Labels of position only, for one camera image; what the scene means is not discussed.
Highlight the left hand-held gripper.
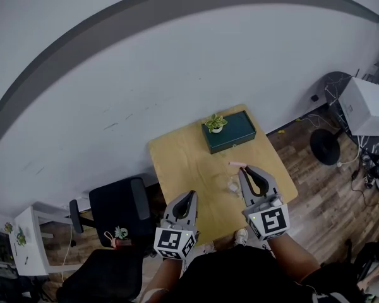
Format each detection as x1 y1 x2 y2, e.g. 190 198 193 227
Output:
153 191 199 260

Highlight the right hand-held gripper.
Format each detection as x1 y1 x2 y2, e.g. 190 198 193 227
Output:
238 165 291 242

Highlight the clear plastic cup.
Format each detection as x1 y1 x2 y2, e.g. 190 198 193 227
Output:
223 174 244 199

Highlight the person's left forearm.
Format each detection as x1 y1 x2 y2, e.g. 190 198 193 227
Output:
144 256 186 303

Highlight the person's right forearm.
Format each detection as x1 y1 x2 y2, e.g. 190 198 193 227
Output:
267 231 322 284

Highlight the person's white shoe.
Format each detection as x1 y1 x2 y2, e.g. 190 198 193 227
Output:
233 228 249 247

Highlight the dark green box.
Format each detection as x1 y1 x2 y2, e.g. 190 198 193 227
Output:
202 110 257 155

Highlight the black office chair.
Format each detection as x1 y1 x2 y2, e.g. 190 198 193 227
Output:
56 176 156 303

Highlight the small potted plant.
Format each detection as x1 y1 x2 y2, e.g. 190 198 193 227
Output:
204 113 229 134

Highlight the black round table base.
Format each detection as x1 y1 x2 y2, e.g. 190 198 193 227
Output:
310 128 342 165

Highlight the person's black clothing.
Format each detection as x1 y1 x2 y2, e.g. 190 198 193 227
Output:
164 244 354 303

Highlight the white cardboard box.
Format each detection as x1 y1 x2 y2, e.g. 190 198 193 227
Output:
337 76 379 137

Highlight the white side table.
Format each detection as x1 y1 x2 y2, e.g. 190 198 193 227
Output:
6 206 49 277

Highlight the pink strap with green charm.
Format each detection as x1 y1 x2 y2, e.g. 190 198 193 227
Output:
104 225 134 249

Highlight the white cable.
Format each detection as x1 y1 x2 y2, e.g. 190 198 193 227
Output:
298 114 363 167

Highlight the black cable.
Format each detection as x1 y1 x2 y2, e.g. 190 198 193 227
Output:
349 165 379 233

